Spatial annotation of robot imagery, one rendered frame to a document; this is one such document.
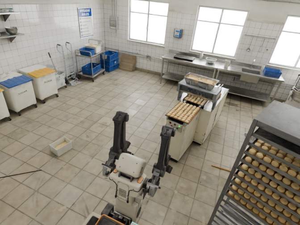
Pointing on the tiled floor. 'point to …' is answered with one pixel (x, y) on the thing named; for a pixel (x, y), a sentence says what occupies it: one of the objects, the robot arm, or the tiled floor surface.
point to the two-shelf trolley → (91, 63)
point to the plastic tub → (61, 146)
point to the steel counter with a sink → (247, 69)
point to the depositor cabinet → (206, 117)
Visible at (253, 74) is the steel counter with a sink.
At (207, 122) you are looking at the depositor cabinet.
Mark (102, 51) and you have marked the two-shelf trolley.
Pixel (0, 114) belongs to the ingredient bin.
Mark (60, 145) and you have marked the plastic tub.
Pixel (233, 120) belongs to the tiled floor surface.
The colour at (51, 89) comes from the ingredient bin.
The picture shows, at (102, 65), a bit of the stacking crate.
